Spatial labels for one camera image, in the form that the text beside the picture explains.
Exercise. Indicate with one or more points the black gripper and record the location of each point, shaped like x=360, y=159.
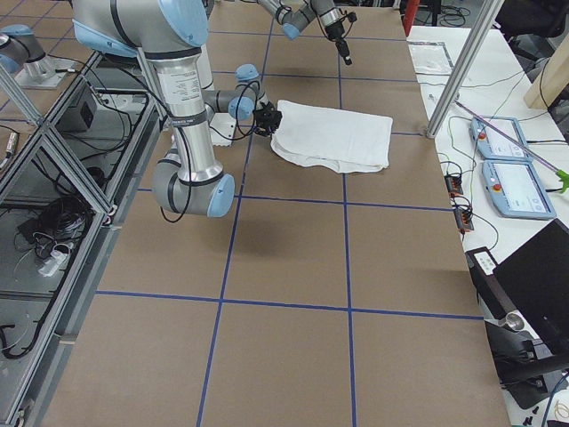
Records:
x=268, y=119
x=335, y=32

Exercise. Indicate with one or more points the white long-sleeve printed shirt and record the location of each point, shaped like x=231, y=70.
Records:
x=340, y=140

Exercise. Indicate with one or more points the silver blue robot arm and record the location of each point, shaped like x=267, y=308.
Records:
x=170, y=34
x=294, y=22

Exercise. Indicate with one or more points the red cylinder object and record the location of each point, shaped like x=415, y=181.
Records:
x=411, y=9

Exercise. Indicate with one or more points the clear plastic bag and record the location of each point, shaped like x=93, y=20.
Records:
x=430, y=58

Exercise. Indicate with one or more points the grey orange usb hub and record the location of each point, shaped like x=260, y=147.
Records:
x=453, y=185

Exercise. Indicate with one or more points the upper blue teach pendant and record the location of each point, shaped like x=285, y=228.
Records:
x=492, y=146

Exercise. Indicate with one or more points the blue teach pendant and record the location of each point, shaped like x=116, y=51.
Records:
x=492, y=146
x=515, y=190

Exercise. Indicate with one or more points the lower blue teach pendant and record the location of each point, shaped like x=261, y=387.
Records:
x=515, y=190

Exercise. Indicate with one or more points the reacher grabber stick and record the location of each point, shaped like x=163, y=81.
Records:
x=559, y=173

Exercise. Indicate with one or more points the black laptop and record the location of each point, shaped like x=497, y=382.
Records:
x=535, y=279

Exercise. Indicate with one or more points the aluminium frame post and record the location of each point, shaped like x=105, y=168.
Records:
x=469, y=51

